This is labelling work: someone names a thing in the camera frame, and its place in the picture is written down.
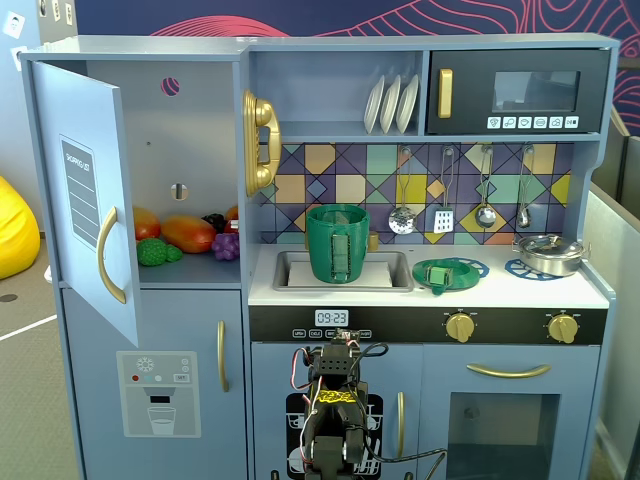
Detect green round lid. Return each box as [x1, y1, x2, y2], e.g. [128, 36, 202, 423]
[412, 257, 482, 297]

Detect steel pot with lid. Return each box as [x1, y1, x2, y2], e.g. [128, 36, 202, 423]
[511, 233, 592, 278]

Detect green plastic container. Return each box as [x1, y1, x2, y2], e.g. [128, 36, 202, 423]
[305, 203, 372, 285]

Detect grey toy sink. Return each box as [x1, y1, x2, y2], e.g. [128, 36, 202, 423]
[272, 249, 415, 294]

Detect metal slotted skimmer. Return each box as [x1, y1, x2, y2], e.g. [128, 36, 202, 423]
[388, 146, 419, 236]

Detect purple toy grapes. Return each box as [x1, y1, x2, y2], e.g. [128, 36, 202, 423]
[211, 232, 240, 262]

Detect metal slotted spatula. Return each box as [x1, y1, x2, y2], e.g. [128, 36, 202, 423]
[432, 146, 456, 235]

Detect orange toy mango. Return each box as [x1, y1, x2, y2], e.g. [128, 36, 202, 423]
[160, 214, 217, 255]

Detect gold toy telephone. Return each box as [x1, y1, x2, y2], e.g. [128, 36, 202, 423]
[242, 88, 282, 198]

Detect white toy plate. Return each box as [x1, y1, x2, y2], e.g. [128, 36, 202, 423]
[379, 74, 403, 135]
[395, 73, 420, 135]
[363, 74, 386, 135]

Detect blue dishwasher door with rack print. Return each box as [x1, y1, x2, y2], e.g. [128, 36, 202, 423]
[251, 342, 424, 480]

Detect gold stove knob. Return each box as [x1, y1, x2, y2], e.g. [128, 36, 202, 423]
[444, 310, 476, 344]
[547, 313, 581, 345]

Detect metal ladle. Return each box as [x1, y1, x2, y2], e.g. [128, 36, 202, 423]
[474, 144, 497, 229]

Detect green toy broccoli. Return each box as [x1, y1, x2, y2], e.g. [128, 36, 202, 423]
[136, 237, 184, 267]

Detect red yellow toy peach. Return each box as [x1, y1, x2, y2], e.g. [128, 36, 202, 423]
[132, 206, 162, 241]

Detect blue oven door with window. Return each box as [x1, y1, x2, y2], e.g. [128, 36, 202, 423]
[421, 344, 602, 480]

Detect blue wooden toy kitchen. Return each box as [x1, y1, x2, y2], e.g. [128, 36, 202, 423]
[18, 32, 621, 480]

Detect metal spoon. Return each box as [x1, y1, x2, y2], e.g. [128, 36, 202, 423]
[516, 143, 534, 230]

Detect black toy microwave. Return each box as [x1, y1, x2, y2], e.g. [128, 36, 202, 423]
[424, 48, 612, 136]

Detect blue freezer door with dispenser print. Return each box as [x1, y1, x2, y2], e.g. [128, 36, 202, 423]
[60, 288, 249, 480]

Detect blue fridge door with list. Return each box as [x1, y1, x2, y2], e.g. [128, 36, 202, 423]
[30, 60, 142, 349]

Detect yellow bean bag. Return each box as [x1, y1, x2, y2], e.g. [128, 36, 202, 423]
[0, 175, 41, 281]

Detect grey partition panel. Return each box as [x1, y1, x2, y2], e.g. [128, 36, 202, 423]
[584, 107, 640, 480]

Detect small wrist camera board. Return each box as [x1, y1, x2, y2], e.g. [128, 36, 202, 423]
[329, 327, 362, 346]

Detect gold freezer door handle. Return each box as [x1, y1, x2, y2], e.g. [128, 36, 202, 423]
[216, 319, 231, 394]

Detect gold microwave handle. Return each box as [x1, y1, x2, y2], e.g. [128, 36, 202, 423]
[437, 68, 454, 120]

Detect gold dishwasher door handle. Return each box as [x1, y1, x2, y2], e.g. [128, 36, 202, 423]
[396, 391, 407, 460]

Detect gold fridge door handle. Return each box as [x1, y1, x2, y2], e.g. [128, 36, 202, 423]
[96, 206, 128, 305]

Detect gold oven door handle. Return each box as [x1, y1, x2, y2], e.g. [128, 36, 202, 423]
[466, 363, 553, 380]

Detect black power cable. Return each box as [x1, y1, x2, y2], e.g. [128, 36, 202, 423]
[369, 447, 449, 480]

